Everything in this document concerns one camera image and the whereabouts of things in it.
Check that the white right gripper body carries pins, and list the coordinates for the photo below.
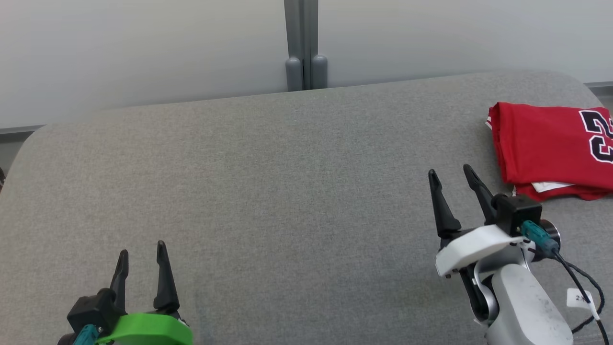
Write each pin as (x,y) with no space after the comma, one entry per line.
(474,247)

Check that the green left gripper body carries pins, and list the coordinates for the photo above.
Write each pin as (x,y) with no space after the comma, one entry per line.
(148,330)

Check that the black round right wrist motor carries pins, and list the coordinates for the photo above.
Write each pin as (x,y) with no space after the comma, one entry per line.
(554,229)

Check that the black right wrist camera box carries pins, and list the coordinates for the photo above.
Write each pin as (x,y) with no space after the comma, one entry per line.
(519,211)

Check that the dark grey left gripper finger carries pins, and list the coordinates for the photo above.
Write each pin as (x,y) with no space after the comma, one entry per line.
(120,278)
(165,287)

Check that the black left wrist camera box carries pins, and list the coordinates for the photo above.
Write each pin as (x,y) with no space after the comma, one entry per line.
(91,311)

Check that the red shirt with white sleeves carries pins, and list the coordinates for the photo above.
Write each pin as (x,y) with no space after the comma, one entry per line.
(541,143)

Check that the red shorts with white stripe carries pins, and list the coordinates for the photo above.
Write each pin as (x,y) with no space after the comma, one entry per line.
(550,195)

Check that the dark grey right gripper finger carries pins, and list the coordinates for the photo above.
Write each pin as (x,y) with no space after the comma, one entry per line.
(445,215)
(484,199)

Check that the grey partition post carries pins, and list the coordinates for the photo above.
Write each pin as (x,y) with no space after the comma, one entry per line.
(301,38)

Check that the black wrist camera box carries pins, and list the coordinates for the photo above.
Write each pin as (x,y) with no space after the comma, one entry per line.
(519,211)
(91,311)

